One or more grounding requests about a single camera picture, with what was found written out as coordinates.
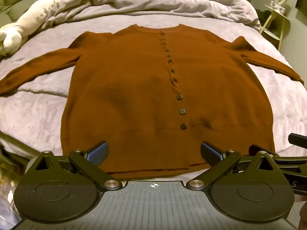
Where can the yellow side table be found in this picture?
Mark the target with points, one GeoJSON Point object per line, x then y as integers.
{"type": "Point", "coordinates": [275, 10]}

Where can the white plush toy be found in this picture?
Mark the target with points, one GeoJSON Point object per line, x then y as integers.
{"type": "Point", "coordinates": [31, 20]}

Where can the green sofa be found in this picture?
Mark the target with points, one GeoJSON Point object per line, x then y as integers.
{"type": "Point", "coordinates": [14, 2]}

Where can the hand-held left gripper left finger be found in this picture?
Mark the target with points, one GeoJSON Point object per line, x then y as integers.
{"type": "Point", "coordinates": [97, 152]}

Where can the lilac crumpled duvet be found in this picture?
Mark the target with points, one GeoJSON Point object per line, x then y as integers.
{"type": "Point", "coordinates": [144, 0]}

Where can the lilac bed sheet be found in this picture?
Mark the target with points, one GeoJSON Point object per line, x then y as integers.
{"type": "Point", "coordinates": [36, 110]}

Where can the brown button cardigan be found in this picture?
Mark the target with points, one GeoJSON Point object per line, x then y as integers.
{"type": "Point", "coordinates": [132, 88]}

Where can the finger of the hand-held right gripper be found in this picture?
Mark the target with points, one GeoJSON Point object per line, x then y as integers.
{"type": "Point", "coordinates": [261, 148]}
{"type": "Point", "coordinates": [297, 139]}

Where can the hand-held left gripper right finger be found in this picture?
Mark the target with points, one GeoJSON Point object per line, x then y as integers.
{"type": "Point", "coordinates": [212, 152]}

